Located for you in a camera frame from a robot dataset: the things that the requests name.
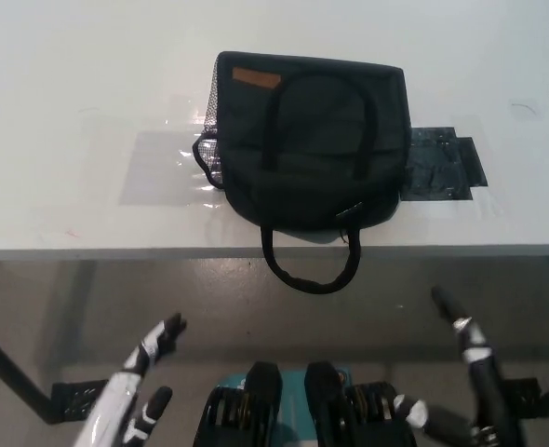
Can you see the black soft travel bag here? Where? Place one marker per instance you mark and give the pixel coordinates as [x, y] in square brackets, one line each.
[311, 139]

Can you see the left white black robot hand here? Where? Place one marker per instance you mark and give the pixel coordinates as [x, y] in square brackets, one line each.
[116, 400]

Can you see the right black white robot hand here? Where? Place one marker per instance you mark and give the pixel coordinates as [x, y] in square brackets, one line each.
[493, 386]

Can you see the glossy black plastic patch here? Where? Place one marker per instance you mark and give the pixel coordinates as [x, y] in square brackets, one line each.
[435, 163]

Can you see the black teal robot torso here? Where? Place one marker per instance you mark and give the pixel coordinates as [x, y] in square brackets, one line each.
[265, 410]

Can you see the black table foot plate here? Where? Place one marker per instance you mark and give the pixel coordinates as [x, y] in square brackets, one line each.
[526, 391]
[76, 398]

